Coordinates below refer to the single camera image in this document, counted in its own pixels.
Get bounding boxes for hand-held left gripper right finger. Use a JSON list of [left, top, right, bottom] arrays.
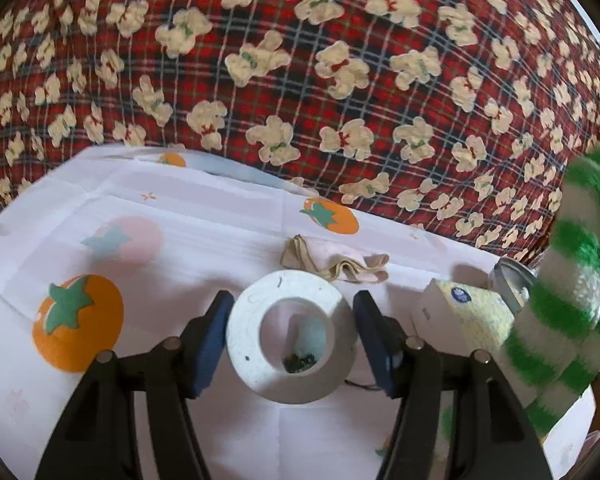
[[352, 290, 553, 480]]

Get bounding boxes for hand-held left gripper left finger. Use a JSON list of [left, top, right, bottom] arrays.
[[35, 290, 236, 480]]

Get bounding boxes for white ring-shaped roll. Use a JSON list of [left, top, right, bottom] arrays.
[[225, 270, 359, 405]]

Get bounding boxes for green white striped sock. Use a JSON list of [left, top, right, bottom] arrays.
[[441, 142, 600, 452]]

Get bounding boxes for beige folded cloth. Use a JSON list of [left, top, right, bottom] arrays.
[[280, 234, 390, 284]]

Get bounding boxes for yellow white tissue pack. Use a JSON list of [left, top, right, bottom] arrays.
[[412, 279, 519, 357]]

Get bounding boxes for white persimmon-print sheet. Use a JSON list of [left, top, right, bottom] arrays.
[[0, 144, 600, 480]]

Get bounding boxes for round metal-rimmed jar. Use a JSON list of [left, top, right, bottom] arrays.
[[490, 258, 539, 313]]

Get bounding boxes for red plaid bear-print quilt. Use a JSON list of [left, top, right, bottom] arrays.
[[0, 0, 600, 267]]

